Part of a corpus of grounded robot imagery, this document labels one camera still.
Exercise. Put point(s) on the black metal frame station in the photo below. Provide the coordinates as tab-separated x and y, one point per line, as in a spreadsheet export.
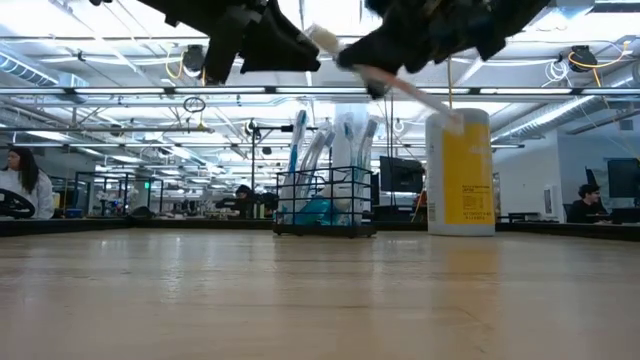
252	175
100	173

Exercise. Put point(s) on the white canister yellow label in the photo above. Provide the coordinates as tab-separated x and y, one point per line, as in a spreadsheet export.
460	175

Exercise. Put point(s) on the long ceiling light strip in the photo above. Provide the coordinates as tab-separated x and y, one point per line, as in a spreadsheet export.
150	91

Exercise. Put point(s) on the black round device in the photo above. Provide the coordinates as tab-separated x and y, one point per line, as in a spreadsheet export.
15	191

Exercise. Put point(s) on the dark monitor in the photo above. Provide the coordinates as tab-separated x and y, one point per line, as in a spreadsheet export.
400	175
625	177

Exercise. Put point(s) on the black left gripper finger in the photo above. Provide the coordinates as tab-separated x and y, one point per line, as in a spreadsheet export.
225	50
280	50

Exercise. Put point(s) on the orange white toothbrush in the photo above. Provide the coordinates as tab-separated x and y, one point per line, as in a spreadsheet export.
380	76

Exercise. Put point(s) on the white dark-blue toothbrush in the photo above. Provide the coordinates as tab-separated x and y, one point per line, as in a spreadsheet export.
327	145

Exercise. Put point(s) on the person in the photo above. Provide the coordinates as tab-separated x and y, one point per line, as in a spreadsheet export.
40	195
587	206
244	191

